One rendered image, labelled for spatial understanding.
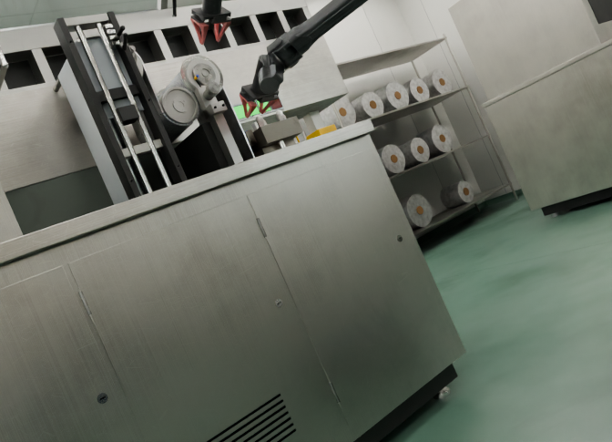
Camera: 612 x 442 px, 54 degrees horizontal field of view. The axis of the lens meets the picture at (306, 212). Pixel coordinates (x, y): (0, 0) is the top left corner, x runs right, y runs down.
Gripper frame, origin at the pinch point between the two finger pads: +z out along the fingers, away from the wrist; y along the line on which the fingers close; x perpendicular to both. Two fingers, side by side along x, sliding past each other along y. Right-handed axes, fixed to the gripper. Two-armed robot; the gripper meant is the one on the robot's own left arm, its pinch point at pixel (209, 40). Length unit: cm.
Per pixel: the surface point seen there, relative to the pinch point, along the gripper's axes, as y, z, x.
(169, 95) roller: -12.6, 16.6, 1.7
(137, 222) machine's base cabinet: -50, 20, -43
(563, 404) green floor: 17, 45, -133
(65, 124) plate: -34, 36, 30
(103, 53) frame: -32.1, 0.7, 5.0
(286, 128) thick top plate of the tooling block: 20.6, 27.0, -17.9
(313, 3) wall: 335, 127, 277
